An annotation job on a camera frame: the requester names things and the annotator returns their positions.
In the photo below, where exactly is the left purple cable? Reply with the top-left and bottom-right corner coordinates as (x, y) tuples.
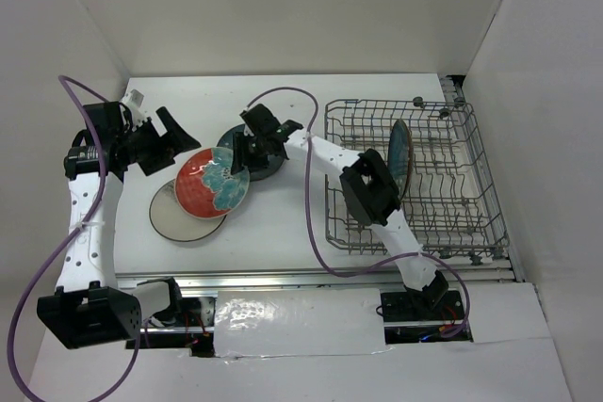
(8, 74), (151, 402)

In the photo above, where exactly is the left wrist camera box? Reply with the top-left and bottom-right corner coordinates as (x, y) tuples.
(121, 89), (148, 129)

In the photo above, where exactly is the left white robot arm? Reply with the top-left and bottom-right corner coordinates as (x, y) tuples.
(37, 102), (200, 349)

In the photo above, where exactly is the cream plate with tree drawing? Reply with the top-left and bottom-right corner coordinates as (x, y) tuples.
(149, 179), (226, 243)

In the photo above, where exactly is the aluminium rail at table edge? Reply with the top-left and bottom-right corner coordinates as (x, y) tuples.
(115, 260), (527, 291)

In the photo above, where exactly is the white foil-edged panel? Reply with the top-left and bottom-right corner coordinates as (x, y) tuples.
(214, 289), (388, 358)

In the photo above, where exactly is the purple cable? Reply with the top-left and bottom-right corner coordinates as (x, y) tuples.
(8, 74), (151, 402)
(245, 87), (472, 340)

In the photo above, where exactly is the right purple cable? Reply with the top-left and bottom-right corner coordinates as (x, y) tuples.
(245, 87), (472, 340)

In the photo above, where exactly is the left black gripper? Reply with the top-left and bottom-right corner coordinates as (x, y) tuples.
(117, 106), (200, 177)

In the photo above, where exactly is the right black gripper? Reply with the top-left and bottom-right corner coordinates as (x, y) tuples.
(231, 131), (270, 174)

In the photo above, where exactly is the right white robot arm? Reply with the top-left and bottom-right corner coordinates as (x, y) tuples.
(231, 104), (448, 319)

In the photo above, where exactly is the grey wire dish rack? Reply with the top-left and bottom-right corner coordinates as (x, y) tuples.
(324, 97), (509, 265)

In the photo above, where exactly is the red and teal plate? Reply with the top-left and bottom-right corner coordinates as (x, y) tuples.
(174, 147), (251, 219)

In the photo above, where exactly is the dark teal plate with blossoms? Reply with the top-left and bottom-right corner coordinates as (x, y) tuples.
(387, 119), (414, 200)

